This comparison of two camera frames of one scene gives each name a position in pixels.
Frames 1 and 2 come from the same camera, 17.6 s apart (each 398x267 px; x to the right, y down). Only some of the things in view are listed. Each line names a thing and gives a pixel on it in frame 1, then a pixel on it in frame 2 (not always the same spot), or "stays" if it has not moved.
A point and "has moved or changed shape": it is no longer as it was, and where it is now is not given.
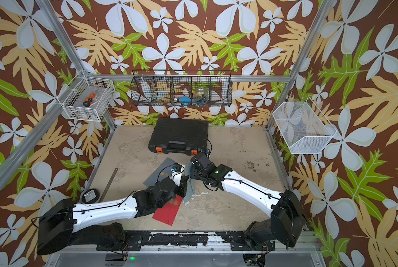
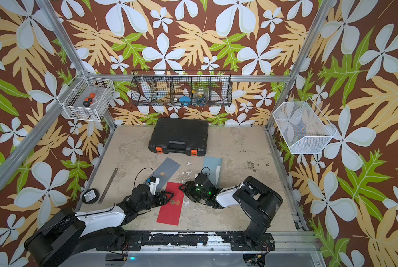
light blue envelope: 189,189 has moved or changed shape
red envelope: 167,213 stays
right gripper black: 193,171 to 189,189
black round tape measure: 90,196 stays
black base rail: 134,241 stays
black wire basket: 182,88 stays
